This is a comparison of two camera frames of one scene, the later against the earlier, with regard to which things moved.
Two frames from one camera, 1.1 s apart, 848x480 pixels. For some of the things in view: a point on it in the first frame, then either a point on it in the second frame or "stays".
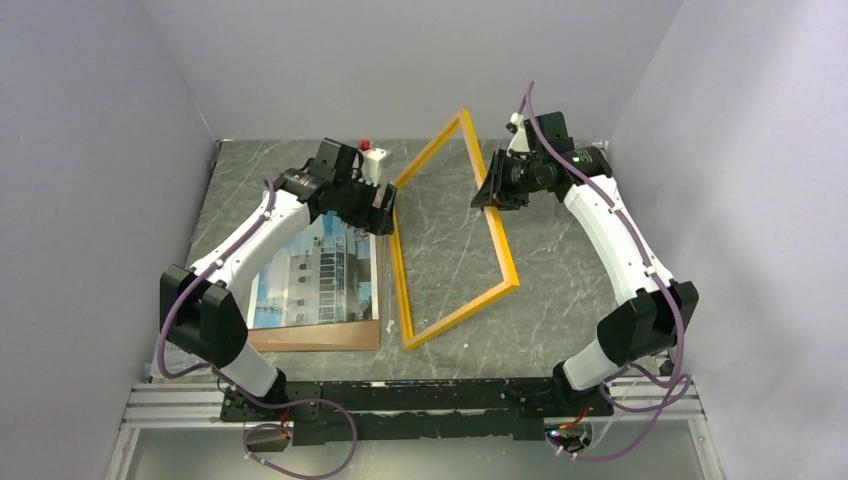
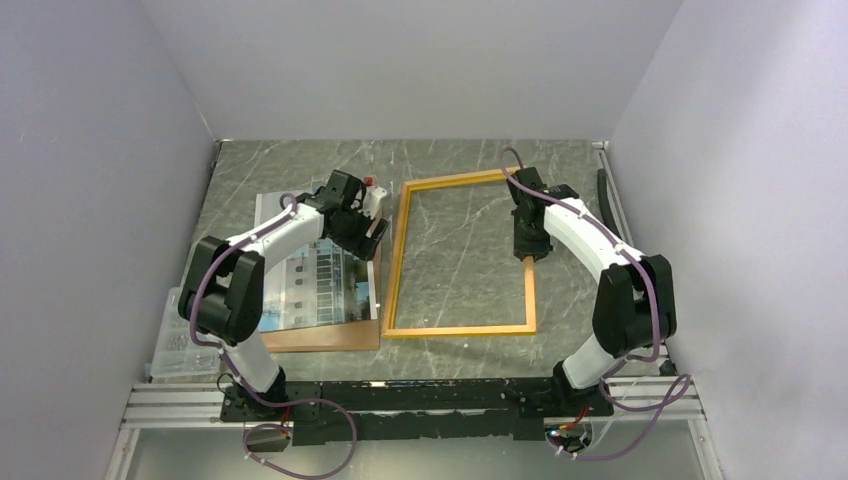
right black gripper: [494, 192] -> [522, 247]
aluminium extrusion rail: [666, 403] stays
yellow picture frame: [400, 281] -> [390, 332]
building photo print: [328, 274] stays
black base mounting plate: [416, 411] stays
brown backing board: [338, 336] stays
